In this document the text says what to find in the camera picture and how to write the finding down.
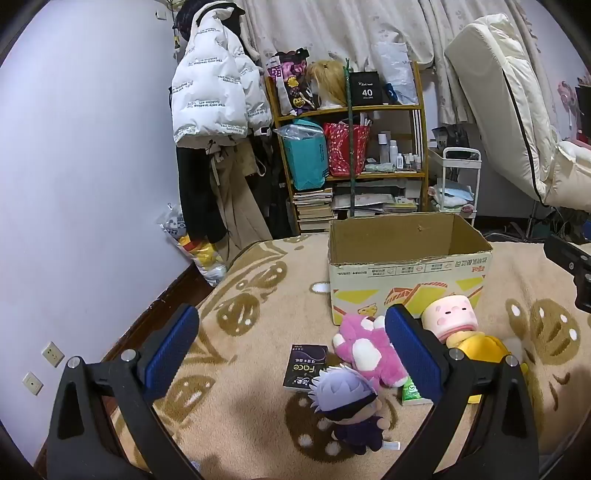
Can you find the stack of books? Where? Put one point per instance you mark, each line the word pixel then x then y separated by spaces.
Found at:
pixel 314 210

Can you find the white cart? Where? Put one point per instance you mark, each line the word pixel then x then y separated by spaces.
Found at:
pixel 457 184

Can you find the group of toiletry bottles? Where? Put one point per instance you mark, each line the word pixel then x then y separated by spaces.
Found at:
pixel 397 152

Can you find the pink plush bear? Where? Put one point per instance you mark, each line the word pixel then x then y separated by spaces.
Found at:
pixel 364 350

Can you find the white mattress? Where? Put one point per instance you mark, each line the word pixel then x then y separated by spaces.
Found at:
pixel 498 92

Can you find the green pole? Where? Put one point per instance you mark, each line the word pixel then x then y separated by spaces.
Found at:
pixel 352 138

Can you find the beige patterned blanket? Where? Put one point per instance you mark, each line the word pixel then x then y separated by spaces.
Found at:
pixel 258 332

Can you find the dark bag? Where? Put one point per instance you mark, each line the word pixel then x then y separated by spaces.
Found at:
pixel 450 136

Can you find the colourful printed bag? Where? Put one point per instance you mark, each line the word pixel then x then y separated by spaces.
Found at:
pixel 293 83

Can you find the cream duvet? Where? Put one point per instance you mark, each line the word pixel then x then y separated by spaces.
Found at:
pixel 570 175

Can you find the black coat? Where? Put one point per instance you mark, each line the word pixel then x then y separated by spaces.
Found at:
pixel 196 194

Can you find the green packet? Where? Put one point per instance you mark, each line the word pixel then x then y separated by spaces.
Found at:
pixel 413 394

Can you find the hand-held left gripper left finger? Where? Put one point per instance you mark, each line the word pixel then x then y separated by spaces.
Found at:
pixel 171 350

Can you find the white curtain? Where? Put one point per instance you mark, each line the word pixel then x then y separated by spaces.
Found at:
pixel 351 27

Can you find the plastic bag of toys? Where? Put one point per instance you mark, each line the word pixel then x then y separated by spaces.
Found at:
pixel 203 254

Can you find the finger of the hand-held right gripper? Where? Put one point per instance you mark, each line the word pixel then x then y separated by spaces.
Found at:
pixel 565 254
pixel 584 295

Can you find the black box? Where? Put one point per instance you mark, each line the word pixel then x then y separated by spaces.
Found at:
pixel 364 87

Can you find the beige coat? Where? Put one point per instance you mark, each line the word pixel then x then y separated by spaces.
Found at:
pixel 240 198

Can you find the wooden shelf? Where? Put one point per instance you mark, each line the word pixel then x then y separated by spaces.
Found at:
pixel 420 138

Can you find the red patterned bag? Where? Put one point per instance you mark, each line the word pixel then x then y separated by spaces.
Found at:
pixel 341 150

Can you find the blonde wig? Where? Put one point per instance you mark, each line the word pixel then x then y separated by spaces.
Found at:
pixel 328 81

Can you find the clear plastic bag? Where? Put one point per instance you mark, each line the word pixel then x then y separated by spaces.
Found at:
pixel 395 69

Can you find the white wall socket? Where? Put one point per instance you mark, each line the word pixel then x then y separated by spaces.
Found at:
pixel 33 383
pixel 52 354

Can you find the purple-haired plush doll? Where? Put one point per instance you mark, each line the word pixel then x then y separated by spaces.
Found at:
pixel 341 392

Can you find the yellow plush doll pink head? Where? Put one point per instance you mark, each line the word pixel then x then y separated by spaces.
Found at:
pixel 450 318

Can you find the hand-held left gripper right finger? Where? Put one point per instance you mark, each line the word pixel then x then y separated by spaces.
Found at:
pixel 411 350

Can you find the teal bag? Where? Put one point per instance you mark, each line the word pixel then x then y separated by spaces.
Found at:
pixel 304 157

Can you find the printed cardboard box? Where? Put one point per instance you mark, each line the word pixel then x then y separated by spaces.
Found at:
pixel 369 281

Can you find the black tissue packet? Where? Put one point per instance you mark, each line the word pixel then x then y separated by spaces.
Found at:
pixel 305 369

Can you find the white puffer jacket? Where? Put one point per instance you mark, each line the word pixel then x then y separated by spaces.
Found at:
pixel 207 83

